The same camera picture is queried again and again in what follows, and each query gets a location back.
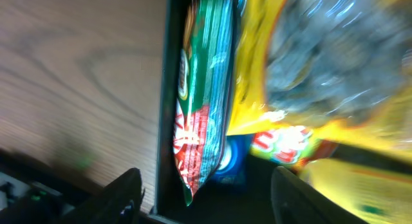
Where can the black gift box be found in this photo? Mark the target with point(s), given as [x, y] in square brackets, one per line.
[215, 202]

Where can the yellow round candy tub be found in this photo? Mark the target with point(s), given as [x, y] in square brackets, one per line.
[374, 195]

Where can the green Haribo gummy bag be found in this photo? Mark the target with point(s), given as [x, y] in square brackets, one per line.
[292, 147]

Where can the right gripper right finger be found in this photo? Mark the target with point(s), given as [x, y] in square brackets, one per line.
[296, 202]

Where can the red striped candy pack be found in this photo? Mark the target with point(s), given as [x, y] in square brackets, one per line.
[203, 87]

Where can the blue Oreo cookie pack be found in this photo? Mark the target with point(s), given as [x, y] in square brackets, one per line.
[231, 170]

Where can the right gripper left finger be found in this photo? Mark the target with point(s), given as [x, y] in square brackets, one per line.
[118, 202]

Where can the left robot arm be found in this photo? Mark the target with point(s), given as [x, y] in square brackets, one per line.
[33, 191]

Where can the yellow Hacks candy bag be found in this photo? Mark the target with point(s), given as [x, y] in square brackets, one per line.
[340, 68]

